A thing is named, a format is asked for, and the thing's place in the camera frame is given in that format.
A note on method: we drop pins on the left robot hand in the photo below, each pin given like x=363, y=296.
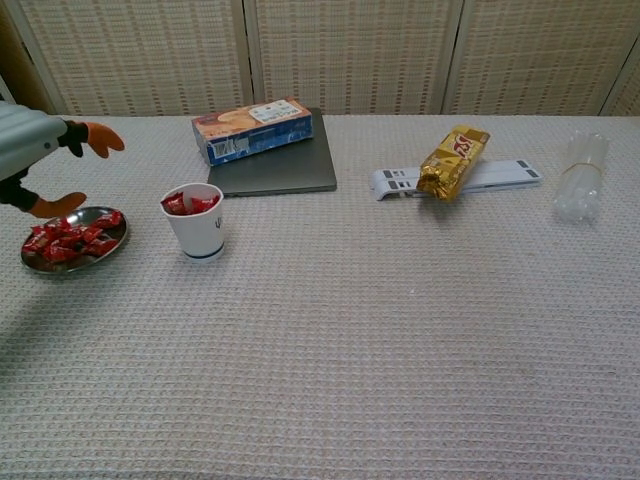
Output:
x=30, y=140

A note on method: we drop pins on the red candy heap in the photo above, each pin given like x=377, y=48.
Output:
x=60, y=245

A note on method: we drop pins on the white paper cup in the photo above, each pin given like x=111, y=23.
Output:
x=200, y=235

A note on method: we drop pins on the metal dish of red candies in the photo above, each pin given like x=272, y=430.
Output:
x=85, y=217

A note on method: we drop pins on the brown wooden beam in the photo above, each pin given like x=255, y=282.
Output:
x=15, y=65

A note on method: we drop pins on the orange blue biscuit box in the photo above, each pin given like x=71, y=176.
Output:
x=250, y=135

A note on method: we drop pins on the grey closed laptop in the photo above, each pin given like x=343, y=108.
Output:
x=280, y=172

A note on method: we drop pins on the woven folding screen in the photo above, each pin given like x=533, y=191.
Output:
x=350, y=55

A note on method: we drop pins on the white woven tablecloth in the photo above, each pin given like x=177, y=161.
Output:
x=350, y=325

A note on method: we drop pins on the gold snack packet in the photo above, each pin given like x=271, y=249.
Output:
x=450, y=165

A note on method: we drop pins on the clear plastic tube bundle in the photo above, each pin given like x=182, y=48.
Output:
x=580, y=190

